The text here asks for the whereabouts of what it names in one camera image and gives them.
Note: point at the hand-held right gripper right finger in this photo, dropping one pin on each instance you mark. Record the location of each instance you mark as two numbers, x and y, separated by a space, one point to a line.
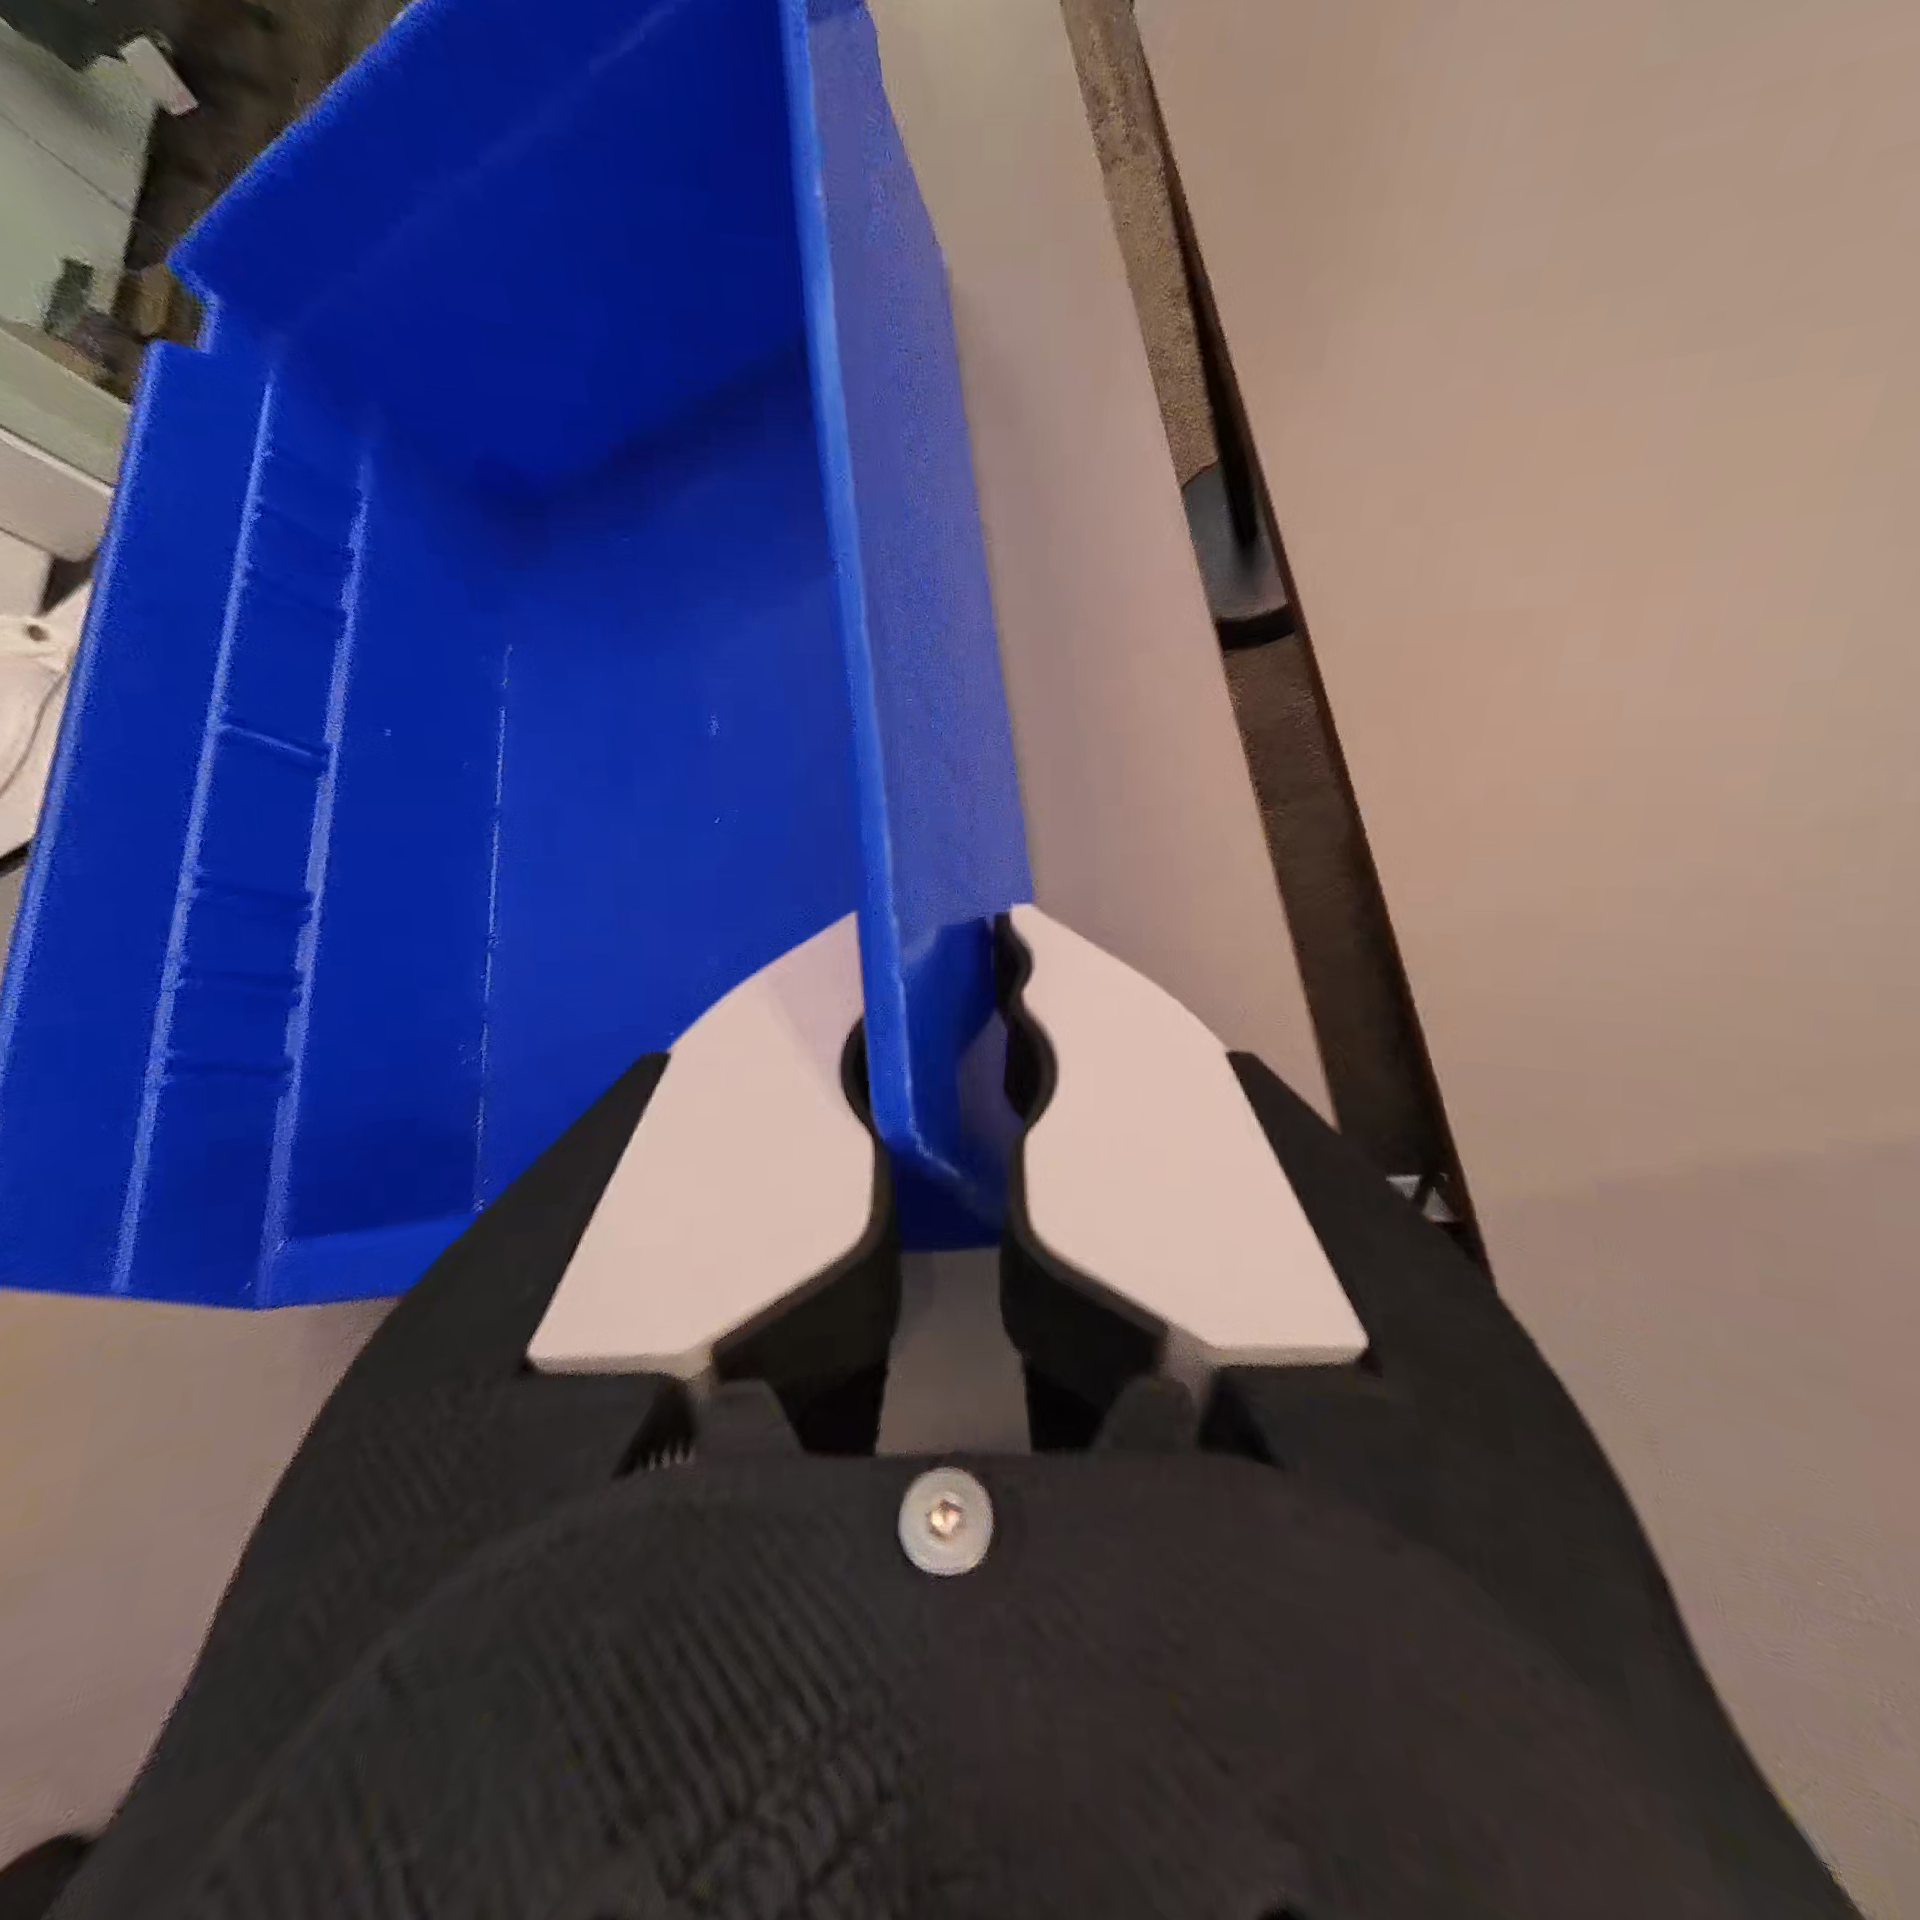
1186 1200

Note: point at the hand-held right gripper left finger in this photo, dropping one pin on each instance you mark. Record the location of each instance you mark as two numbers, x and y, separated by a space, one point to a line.
704 1214

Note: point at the blue plastic bin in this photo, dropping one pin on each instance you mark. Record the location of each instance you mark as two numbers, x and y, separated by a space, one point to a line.
599 751

